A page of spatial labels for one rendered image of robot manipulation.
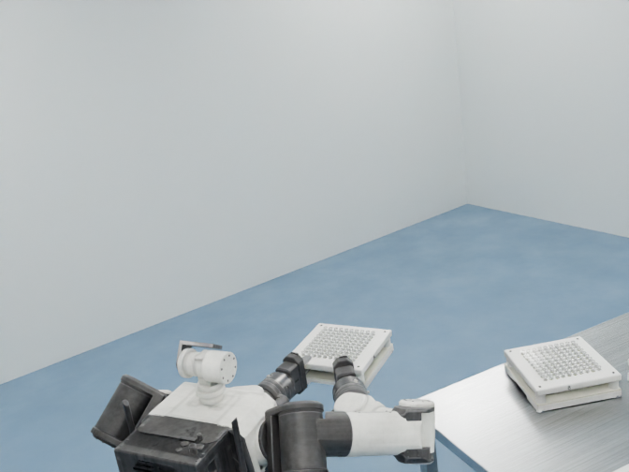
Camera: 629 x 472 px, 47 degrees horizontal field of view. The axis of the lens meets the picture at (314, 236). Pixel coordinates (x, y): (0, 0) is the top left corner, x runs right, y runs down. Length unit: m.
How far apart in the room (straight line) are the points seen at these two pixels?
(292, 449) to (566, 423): 0.91
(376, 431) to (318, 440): 0.13
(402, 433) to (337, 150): 4.34
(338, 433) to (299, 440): 0.08
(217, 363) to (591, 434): 1.04
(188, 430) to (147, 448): 0.09
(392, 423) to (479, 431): 0.58
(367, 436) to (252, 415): 0.24
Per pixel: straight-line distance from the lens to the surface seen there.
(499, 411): 2.17
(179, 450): 1.47
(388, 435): 1.54
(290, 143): 5.48
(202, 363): 1.54
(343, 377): 1.94
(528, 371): 2.21
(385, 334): 2.20
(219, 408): 1.57
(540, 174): 6.19
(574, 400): 2.19
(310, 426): 1.47
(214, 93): 5.14
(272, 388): 1.96
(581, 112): 5.83
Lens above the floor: 2.07
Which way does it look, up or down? 19 degrees down
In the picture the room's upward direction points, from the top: 8 degrees counter-clockwise
